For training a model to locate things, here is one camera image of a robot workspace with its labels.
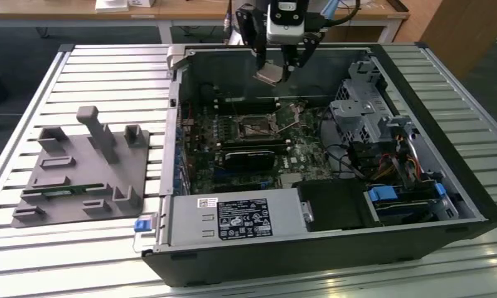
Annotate pale blue teach pendant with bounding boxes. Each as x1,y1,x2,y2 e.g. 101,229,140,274
319,0,341,20

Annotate silver square CPU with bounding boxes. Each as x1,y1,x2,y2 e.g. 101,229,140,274
250,63,284,86

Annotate black installed RAM sticks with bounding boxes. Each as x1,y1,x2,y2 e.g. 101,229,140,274
217,138,288,153

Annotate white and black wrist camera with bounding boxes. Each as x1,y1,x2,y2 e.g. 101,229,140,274
267,0,308,45

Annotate white box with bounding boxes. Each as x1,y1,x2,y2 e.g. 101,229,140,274
93,0,130,14

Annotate wooden cabinet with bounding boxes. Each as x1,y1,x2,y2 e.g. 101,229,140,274
417,0,497,82

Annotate grey parts rack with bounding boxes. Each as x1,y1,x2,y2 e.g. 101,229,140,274
8,105,150,229

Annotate hard disk in blue carrier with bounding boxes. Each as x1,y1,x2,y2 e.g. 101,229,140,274
365,183,437,225

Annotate blue case latch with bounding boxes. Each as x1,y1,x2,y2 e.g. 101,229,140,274
133,216,154,233

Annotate CPU socket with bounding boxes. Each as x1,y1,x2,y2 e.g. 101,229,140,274
234,114,277,140

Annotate black graphics card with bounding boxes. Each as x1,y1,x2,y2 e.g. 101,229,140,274
220,148,277,172

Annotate green motherboard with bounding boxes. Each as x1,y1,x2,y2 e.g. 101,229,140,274
176,98,333,194

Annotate black open PC case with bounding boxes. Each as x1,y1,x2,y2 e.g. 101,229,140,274
140,42,497,288

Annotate metal socket cover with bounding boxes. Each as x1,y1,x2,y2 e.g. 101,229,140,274
272,101,311,133

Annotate wooden desk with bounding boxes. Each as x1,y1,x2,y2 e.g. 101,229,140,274
0,0,411,45

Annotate grey power supply with label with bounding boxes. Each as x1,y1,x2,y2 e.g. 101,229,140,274
166,188,308,246

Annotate bundle of coloured wires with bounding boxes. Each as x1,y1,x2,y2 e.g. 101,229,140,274
371,150,424,184

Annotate grey case handle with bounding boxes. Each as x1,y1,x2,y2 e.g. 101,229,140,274
164,45,192,71

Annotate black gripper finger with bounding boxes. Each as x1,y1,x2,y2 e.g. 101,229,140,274
281,32,321,83
234,4,271,76

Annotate small silver chipset heatsink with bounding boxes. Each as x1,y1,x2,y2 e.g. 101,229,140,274
280,172,307,189

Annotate green RAM stick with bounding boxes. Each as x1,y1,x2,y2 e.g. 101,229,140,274
42,183,108,198

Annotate silver metal drive cage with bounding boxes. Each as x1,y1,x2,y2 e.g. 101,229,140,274
328,60,420,144

